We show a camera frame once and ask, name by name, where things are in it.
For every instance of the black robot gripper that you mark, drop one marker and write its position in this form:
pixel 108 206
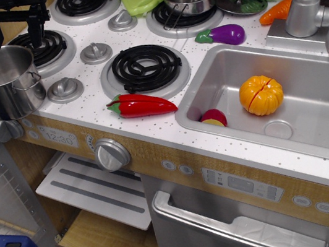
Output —
pixel 34 12

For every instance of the tall stainless steel pot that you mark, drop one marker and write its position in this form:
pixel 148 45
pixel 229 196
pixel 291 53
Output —
pixel 21 89

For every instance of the steel pot lid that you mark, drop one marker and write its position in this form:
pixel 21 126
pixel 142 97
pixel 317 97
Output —
pixel 242 7

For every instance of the front left black burner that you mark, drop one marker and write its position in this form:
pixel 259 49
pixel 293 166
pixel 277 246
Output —
pixel 55 53

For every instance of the black burner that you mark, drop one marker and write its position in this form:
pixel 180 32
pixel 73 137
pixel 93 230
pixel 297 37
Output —
pixel 163 23
pixel 55 53
pixel 82 12
pixel 152 70

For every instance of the back left black burner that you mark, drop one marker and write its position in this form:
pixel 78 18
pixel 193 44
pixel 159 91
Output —
pixel 82 12

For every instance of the silver stovetop knob front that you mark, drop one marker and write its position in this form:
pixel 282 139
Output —
pixel 65 90

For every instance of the silver stovetop knob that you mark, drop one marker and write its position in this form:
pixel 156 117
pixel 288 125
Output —
pixel 96 53
pixel 65 90
pixel 122 22

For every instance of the silver stovetop knob middle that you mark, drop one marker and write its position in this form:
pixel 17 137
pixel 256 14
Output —
pixel 96 53

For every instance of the silver oven knob left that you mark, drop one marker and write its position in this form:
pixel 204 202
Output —
pixel 10 130

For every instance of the silver oven knob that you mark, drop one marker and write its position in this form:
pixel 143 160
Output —
pixel 10 130
pixel 110 155

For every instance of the silver stovetop knob back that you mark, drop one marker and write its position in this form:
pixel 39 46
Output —
pixel 122 22

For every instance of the red toy chili pepper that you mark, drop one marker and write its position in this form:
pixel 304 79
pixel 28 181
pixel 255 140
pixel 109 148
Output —
pixel 137 105

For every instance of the front right black burner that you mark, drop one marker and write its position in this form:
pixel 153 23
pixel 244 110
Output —
pixel 152 70

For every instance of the back right black burner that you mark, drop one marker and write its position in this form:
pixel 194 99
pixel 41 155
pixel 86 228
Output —
pixel 163 23

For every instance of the silver oven knob right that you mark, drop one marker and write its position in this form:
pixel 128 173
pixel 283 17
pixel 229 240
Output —
pixel 110 155

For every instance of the grey oven door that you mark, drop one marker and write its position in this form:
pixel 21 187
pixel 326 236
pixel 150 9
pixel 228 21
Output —
pixel 20 211

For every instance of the white oven rack shelf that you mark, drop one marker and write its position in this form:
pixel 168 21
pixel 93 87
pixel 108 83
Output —
pixel 79 182

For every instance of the purple toy eggplant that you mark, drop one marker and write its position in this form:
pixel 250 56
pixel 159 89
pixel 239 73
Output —
pixel 231 34

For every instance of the red yellow toy fruit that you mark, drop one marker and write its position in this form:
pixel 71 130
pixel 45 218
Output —
pixel 215 117

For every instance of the orange toy pumpkin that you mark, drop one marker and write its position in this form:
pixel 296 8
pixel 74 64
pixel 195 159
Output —
pixel 261 95

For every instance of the orange toy carrot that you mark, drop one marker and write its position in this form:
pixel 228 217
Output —
pixel 278 11

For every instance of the silver dishwasher door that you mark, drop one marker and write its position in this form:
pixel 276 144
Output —
pixel 187 217

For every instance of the silver toy faucet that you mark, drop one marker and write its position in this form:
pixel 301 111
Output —
pixel 306 27

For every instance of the silver sink basin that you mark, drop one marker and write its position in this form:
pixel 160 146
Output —
pixel 300 124

